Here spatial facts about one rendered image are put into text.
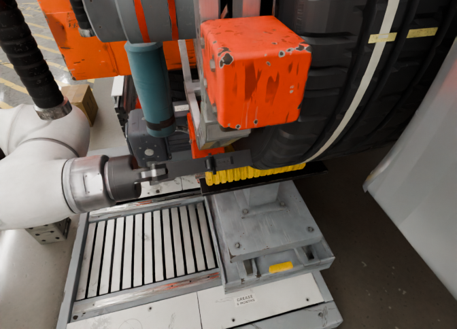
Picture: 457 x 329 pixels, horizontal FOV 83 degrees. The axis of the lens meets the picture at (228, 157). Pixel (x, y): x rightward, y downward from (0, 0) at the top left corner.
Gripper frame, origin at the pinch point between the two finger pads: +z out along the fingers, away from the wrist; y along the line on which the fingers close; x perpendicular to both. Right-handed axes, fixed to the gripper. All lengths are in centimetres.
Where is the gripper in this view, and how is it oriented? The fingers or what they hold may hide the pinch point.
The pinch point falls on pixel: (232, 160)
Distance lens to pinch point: 46.1
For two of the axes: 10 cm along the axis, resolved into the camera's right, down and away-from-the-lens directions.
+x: -1.6, -9.9, 0.1
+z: 9.7, -1.6, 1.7
